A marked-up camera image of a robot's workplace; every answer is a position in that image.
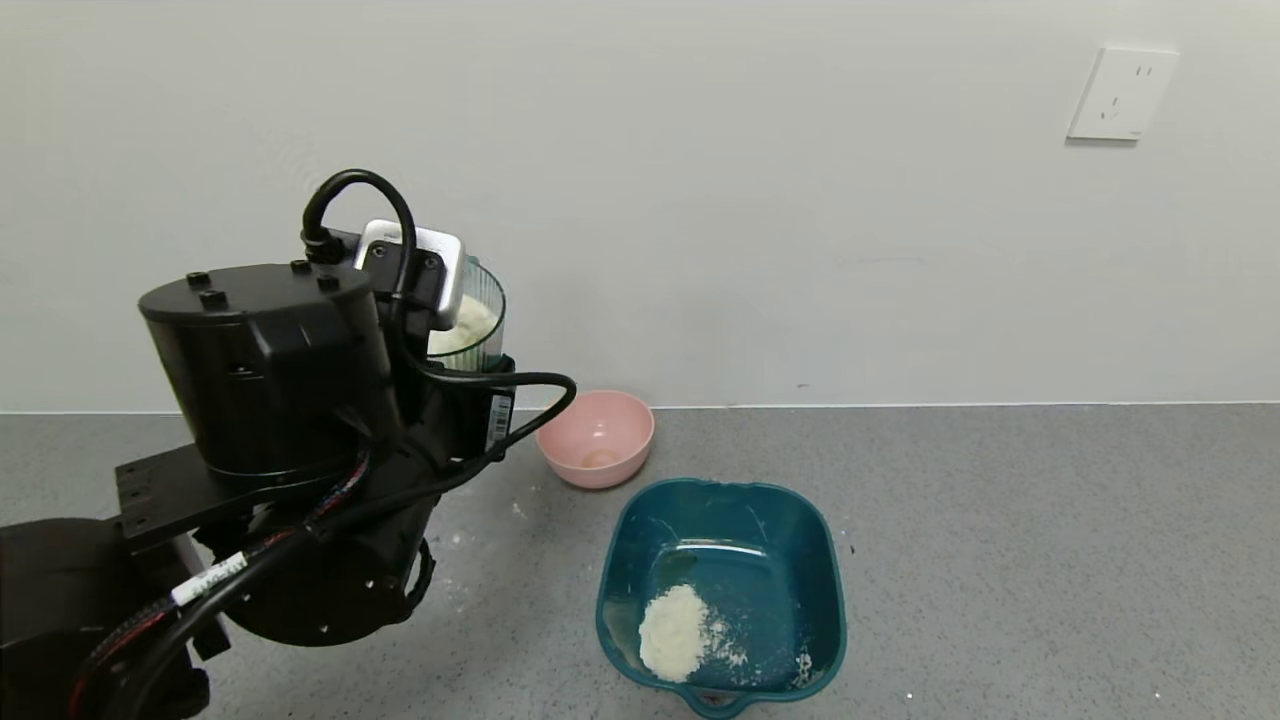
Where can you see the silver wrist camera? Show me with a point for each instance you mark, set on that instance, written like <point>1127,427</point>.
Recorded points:
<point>440,265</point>

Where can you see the white powder pile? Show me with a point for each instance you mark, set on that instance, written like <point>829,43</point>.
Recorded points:
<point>672,635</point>

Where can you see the clear ribbed cup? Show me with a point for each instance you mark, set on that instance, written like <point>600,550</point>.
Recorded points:
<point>485,300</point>

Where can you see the teal plastic basin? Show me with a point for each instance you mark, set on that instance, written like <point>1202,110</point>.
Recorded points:
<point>760,590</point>

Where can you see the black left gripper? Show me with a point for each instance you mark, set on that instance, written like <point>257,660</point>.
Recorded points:
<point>497,417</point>

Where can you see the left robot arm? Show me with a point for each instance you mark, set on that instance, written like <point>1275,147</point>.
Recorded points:
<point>270,380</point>

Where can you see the white wall socket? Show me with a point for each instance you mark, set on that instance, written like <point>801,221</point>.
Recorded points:
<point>1122,92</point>

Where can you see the pink bowl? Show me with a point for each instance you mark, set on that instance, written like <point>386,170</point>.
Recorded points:
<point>595,440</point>

